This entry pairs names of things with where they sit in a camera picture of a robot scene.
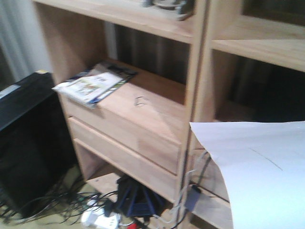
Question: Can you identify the white paper sheet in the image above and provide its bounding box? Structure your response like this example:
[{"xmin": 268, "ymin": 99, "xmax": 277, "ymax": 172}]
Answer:
[{"xmin": 190, "ymin": 121, "xmax": 305, "ymax": 229}]

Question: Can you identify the wooden shelf unit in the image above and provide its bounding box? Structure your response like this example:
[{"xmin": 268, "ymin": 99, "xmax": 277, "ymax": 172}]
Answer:
[{"xmin": 34, "ymin": 0, "xmax": 305, "ymax": 229}]

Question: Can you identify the magazine stack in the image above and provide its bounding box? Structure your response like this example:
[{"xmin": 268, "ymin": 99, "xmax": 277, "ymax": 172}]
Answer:
[{"xmin": 53, "ymin": 61, "xmax": 138, "ymax": 109}]

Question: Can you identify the grey power adapter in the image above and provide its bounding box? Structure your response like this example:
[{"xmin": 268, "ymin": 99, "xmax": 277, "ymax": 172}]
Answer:
[{"xmin": 184, "ymin": 185, "xmax": 202, "ymax": 212}]

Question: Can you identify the black blue router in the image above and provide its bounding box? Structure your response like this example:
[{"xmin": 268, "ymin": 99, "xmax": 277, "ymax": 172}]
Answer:
[{"xmin": 115, "ymin": 176, "xmax": 166, "ymax": 217}]

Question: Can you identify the white power strip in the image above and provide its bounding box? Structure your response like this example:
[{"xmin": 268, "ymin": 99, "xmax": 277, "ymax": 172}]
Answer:
[{"xmin": 81, "ymin": 200, "xmax": 119, "ymax": 229}]

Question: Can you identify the black computer monitor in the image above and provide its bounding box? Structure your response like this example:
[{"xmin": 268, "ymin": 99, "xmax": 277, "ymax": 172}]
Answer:
[{"xmin": 0, "ymin": 73, "xmax": 77, "ymax": 217}]

